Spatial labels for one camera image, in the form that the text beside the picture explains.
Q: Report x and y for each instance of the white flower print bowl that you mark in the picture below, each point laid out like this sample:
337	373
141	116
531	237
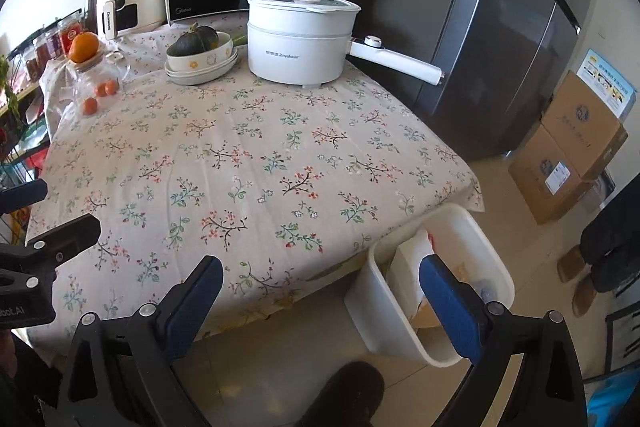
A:
210	54

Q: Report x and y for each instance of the floral tablecloth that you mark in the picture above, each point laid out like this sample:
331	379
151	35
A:
250	167

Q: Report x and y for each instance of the grey refrigerator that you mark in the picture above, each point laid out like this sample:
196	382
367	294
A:
500	32

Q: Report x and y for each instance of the glass jar with bamboo lid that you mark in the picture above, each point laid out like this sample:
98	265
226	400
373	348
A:
107	67

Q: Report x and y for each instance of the blue bag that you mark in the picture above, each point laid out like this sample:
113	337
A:
615	399

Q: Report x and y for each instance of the large orange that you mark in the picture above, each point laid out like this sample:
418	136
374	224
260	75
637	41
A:
83	47

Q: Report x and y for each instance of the clear jar of dark snacks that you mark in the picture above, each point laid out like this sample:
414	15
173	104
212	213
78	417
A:
35	59

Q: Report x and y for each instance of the blue printed sheet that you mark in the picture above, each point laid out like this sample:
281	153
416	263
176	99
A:
607	82

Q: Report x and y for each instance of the red label food jar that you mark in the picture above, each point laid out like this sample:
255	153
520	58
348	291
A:
71	34

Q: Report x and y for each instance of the person's dark shoe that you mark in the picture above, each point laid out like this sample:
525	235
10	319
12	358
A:
350	394

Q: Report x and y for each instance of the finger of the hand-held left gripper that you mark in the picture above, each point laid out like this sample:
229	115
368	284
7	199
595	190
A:
20	197
70	237

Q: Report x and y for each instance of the purple label food jar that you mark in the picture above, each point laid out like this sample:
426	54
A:
53	43

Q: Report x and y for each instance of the small orange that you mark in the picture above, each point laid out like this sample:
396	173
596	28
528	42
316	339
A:
89	106
100	90
113	86

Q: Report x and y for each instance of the white shallow bowl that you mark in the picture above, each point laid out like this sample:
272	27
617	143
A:
200	78

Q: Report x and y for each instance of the green vegetable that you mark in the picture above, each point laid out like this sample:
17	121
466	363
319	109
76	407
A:
239	40

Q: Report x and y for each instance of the white plastic bin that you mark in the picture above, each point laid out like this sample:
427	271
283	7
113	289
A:
380	307

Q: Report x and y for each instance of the cardboard box with blue label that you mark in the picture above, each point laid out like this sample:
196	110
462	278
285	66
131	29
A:
545	177

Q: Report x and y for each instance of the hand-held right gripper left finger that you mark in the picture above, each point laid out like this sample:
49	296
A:
192	307

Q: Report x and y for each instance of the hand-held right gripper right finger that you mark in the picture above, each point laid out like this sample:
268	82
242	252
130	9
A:
450	307

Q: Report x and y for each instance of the cardboard box with round print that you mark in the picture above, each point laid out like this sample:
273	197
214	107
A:
585	122

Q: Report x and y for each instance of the dark green squash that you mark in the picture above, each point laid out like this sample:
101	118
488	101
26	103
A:
192	39

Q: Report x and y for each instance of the white electric pot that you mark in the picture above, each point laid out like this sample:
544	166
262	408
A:
295	47

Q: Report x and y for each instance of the green leafy plant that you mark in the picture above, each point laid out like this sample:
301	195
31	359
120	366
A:
10	92

